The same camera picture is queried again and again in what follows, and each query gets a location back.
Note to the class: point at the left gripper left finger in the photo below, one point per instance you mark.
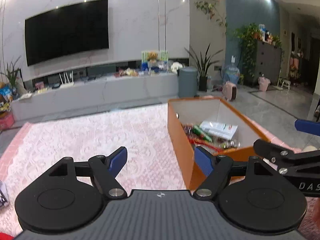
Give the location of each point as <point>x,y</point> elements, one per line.
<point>70,194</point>

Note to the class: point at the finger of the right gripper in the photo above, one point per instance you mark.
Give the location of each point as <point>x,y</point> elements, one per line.
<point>307,126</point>

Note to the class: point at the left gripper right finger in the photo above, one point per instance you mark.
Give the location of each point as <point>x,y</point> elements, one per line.
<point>250,195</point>

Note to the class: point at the white foil snack pouch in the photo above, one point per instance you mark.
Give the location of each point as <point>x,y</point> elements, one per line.
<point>217,129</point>

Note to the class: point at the green sausage snack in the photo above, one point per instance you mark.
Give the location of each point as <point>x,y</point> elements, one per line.
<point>201,134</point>

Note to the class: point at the pink bucket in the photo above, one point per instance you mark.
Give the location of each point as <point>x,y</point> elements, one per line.
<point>263,83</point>

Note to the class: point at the dark grey drawer cabinet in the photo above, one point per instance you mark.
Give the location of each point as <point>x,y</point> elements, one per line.
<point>268,62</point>

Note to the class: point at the red long snack pack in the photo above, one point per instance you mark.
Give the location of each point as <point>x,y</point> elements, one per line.
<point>195,140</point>

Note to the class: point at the orange cardboard box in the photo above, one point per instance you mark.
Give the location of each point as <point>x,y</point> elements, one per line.
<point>184,119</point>

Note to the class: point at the pink space heater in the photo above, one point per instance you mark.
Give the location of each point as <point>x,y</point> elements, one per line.
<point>229,91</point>

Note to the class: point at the pink lace tablecloth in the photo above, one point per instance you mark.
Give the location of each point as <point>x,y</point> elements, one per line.
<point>29,151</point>

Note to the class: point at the blue water jug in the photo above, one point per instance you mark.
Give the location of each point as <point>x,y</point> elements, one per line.
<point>231,72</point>

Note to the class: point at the pink storage box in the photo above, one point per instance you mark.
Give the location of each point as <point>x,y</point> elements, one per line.
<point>7,121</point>

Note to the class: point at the grey TV console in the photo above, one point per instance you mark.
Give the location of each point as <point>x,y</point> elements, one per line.
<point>99,95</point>

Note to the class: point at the hanging vine plant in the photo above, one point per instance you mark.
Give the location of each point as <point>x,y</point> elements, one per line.
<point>247,35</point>

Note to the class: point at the white wifi router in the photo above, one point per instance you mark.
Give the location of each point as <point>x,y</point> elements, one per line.
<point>67,80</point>

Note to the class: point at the potted long-leaf plant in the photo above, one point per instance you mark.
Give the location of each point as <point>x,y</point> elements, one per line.
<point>203,62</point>

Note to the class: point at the grey trash bin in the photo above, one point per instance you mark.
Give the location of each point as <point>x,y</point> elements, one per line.
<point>187,82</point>

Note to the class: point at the left potted plant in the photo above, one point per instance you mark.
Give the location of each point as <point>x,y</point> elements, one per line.
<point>11,72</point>

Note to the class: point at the teddy bear gift box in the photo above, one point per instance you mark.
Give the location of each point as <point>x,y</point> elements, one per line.
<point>151,59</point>

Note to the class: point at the black wall television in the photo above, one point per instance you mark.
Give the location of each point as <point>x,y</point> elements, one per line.
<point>66,31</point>

